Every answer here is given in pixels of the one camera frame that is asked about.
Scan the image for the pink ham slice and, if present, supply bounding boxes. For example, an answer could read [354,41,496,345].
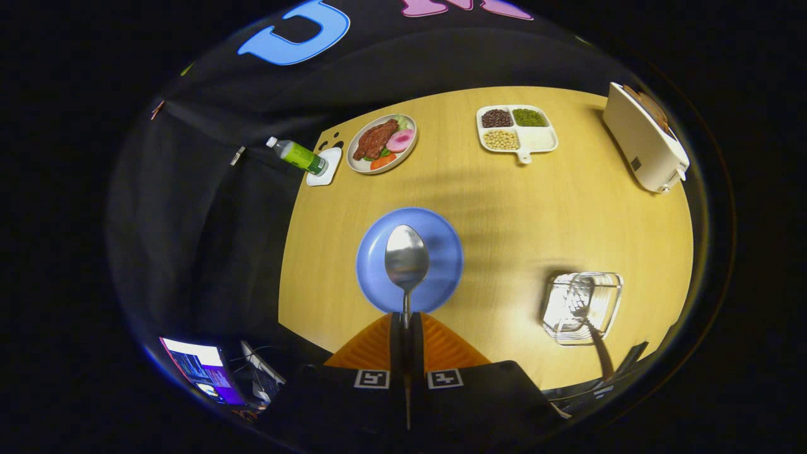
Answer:
[386,128,416,153]

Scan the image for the white square coaster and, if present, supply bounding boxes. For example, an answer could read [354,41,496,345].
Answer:
[306,146,343,187]

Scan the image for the white divided bean tray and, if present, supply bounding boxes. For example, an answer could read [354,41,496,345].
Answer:
[476,105,559,165]

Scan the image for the metal fork brown handle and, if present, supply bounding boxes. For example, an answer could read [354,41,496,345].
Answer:
[564,277,616,380]

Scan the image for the toasted bread slice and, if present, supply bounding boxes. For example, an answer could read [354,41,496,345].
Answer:
[623,84,656,115]
[638,91,670,132]

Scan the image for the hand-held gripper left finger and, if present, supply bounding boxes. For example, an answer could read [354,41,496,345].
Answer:
[268,311,407,437]

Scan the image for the green label plastic bottle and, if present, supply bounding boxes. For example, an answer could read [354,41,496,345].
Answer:
[265,136,329,177]

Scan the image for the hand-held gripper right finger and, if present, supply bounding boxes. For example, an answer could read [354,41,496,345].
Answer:
[409,311,563,437]

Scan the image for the blue round plate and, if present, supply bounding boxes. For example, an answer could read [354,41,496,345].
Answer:
[356,207,464,314]

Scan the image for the brown steak piece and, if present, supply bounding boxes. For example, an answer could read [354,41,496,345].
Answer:
[352,119,400,161]

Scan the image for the clear cutlery holder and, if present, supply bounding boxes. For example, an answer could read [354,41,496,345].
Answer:
[541,271,625,346]

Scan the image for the computer monitor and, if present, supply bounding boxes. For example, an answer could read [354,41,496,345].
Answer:
[159,337,248,406]

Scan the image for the metal spoon brown handle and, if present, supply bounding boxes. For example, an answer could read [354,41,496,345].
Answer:
[385,224,430,429]

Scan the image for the white oval food plate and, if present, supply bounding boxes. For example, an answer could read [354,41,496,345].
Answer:
[346,113,418,175]

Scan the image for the grey laptop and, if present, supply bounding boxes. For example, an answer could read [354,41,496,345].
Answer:
[241,340,286,402]

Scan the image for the cream toaster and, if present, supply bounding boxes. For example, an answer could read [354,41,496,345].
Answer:
[602,82,690,194]

